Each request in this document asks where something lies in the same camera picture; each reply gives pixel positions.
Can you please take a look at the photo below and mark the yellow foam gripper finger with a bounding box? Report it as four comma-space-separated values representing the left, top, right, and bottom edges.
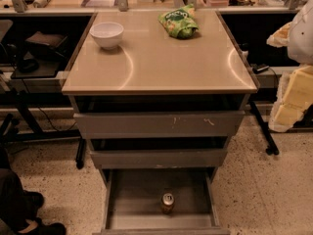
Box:
266, 23, 291, 48
268, 65, 313, 132

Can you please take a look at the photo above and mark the orange soda can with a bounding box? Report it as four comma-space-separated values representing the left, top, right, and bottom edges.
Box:
161, 193, 175, 214

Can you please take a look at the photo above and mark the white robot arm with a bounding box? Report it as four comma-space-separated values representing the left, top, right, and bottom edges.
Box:
266, 0, 313, 132

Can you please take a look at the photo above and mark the grey middle drawer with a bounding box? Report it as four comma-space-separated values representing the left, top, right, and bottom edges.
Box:
91, 149, 227, 169

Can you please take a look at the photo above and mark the grey drawer cabinet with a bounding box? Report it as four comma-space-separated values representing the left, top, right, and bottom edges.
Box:
61, 9, 261, 181

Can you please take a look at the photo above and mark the grey open bottom drawer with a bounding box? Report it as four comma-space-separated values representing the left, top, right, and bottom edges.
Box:
94, 168, 230, 235

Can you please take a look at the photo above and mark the grey top drawer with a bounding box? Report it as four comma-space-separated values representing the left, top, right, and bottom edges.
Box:
74, 111, 245, 139

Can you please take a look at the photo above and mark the green chip bag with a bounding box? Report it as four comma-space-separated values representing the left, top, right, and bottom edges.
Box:
158, 4, 199, 39

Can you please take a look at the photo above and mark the white ceramic bowl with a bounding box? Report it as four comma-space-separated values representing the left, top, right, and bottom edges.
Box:
89, 22, 124, 50

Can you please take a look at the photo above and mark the black shoe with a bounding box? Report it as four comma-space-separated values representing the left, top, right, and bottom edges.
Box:
17, 218, 67, 235

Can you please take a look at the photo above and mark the dark trouser leg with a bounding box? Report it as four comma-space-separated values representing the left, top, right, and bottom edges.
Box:
0, 148, 44, 234

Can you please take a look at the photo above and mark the small black device with cable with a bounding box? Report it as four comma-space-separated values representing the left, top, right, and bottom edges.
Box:
251, 64, 269, 74

